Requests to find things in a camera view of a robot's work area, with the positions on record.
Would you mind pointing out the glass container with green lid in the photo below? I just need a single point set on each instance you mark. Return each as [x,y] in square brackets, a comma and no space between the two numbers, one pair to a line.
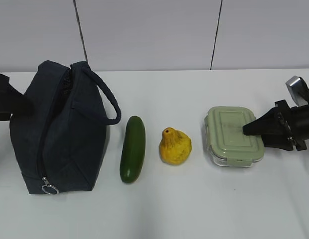
[226,142]

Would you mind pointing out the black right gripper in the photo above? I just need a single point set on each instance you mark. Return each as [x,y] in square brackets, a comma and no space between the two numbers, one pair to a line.
[295,123]

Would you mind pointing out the yellow pear-shaped gourd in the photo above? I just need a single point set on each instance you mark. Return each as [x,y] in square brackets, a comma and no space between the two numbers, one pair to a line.
[175,146]

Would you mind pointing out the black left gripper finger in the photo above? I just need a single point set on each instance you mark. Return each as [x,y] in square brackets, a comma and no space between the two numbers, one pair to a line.
[12,102]

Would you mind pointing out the green cucumber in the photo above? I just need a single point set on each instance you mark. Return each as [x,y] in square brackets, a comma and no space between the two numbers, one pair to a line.
[133,152]

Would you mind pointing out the dark navy fabric lunch bag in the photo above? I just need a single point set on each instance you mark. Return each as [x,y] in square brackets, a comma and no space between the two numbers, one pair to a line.
[60,147]

